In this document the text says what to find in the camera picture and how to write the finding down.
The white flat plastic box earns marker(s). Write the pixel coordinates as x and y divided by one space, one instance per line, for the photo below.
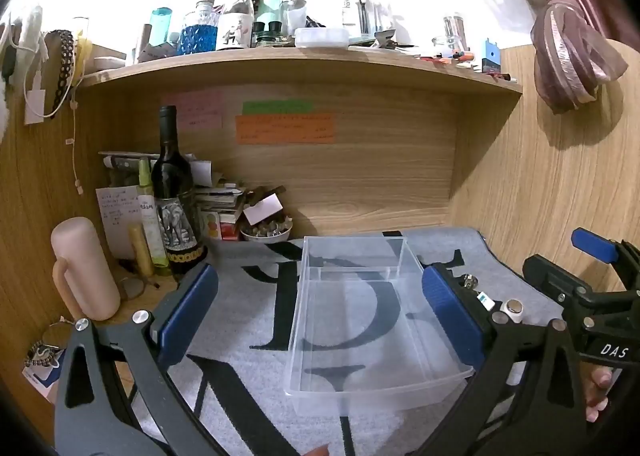
321 38

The person's right hand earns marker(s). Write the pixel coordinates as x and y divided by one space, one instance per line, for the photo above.
597 388

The teal bottle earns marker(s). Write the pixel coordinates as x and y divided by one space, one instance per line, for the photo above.
161 26

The pink tied curtain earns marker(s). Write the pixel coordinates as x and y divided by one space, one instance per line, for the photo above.
570 61

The loose white papers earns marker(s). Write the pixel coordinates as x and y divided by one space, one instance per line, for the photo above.
202 171

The pink sticky note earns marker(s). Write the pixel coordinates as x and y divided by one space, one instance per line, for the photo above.
192 110

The white bowl of marbles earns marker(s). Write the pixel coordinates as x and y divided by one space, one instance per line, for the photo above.
265 232

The black lace band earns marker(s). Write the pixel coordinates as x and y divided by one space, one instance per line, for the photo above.
64 71

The glass jar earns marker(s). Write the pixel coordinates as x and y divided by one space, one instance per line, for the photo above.
454 34

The eyeglasses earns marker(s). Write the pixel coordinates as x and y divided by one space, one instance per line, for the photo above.
132 286

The clear glass bottle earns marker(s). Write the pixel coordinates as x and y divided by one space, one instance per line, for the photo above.
367 11

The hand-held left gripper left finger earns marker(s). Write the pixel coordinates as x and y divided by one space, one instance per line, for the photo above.
187 311

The clear plastic storage box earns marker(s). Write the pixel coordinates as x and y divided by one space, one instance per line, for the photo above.
350 336

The green sticky note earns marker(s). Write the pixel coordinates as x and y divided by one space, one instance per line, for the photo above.
277 107

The beige tube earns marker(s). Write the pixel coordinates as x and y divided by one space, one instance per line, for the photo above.
141 251

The slim bottle with green cap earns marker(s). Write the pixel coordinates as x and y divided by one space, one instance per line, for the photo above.
150 216

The blue and white card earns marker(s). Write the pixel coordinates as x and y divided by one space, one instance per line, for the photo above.
42 381

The grey mat with black letters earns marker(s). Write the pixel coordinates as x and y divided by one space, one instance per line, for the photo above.
250 376

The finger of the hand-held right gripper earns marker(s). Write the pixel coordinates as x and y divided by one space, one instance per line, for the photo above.
595 245
555 278

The small metal trinket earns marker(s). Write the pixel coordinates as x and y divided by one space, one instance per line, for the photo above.
469 280

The wooden shelf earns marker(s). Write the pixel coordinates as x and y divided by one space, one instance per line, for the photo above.
300 66

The white handwritten note paper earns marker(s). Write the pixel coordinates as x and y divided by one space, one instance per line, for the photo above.
115 221

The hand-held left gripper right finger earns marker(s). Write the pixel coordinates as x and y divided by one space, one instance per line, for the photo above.
450 316

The orange sticky note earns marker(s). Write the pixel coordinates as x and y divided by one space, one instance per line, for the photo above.
285 129

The green glass bottle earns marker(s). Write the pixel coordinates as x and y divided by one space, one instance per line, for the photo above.
270 11

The dark wine bottle elephant label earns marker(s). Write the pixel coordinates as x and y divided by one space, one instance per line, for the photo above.
172 196

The clear bottle with white label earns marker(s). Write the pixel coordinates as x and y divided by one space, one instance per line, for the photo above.
235 26

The blue faceted glass bottle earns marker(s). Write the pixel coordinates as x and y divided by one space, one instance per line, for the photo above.
199 34

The small blue box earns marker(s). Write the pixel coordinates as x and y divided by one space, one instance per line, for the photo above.
491 56

